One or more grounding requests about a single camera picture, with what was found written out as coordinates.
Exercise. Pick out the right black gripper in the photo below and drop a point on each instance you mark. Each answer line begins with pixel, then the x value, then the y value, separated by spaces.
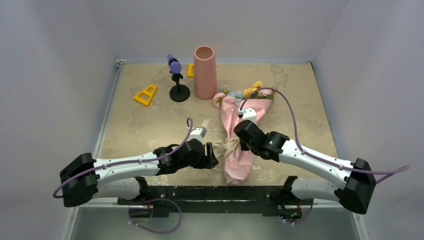
pixel 243 146

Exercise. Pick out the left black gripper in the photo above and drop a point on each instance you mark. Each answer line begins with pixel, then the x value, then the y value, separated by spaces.
pixel 211 160

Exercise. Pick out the cream printed ribbon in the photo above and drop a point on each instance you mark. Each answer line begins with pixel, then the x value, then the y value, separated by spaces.
pixel 224 149

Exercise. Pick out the pink flower bouquet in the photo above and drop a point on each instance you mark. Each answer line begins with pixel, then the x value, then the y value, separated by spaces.
pixel 238 163

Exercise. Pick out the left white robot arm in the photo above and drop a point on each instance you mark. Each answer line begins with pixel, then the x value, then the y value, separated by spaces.
pixel 87 178

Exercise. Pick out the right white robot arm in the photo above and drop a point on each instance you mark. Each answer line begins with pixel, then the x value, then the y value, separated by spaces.
pixel 345 182

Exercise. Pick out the pink tall vase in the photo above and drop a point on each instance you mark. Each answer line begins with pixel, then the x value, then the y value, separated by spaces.
pixel 205 72

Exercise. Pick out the yellow block behind vase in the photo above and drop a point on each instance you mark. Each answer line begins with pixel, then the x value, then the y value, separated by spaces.
pixel 190 70

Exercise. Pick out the black stand purple microphone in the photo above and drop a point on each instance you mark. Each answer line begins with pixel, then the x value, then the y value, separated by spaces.
pixel 178 93

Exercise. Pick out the yellow triangular block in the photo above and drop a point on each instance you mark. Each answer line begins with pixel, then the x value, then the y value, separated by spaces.
pixel 145 96

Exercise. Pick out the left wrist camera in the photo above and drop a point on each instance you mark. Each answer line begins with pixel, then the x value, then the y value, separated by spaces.
pixel 198 134

